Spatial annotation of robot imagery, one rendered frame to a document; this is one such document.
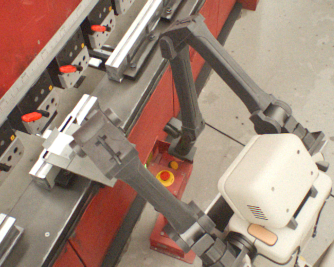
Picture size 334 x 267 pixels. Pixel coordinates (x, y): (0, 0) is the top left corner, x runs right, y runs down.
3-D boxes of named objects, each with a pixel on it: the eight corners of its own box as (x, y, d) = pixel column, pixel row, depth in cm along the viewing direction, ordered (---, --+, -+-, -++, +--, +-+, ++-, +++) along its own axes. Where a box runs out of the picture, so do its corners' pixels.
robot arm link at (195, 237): (202, 261, 101) (219, 246, 102) (175, 232, 99) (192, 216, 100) (193, 247, 110) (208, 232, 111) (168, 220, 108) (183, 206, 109)
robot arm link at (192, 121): (170, 40, 118) (190, 21, 123) (155, 37, 121) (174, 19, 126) (194, 147, 146) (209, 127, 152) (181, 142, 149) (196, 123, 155)
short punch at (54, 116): (43, 139, 141) (35, 122, 133) (38, 137, 142) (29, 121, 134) (59, 117, 146) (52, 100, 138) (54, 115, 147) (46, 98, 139)
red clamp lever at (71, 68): (67, 68, 126) (83, 66, 135) (55, 64, 127) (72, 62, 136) (66, 74, 127) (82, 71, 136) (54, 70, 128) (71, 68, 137)
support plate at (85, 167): (113, 187, 140) (112, 186, 139) (46, 162, 146) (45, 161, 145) (136, 145, 149) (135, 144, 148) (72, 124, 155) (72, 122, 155)
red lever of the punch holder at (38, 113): (29, 117, 116) (50, 111, 125) (17, 113, 117) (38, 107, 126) (28, 123, 117) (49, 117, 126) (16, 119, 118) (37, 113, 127)
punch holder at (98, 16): (97, 52, 150) (88, 16, 137) (77, 46, 152) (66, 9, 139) (116, 26, 158) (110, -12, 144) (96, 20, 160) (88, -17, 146)
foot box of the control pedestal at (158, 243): (192, 265, 223) (192, 257, 213) (149, 248, 229) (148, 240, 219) (204, 231, 233) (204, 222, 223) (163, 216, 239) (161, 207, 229)
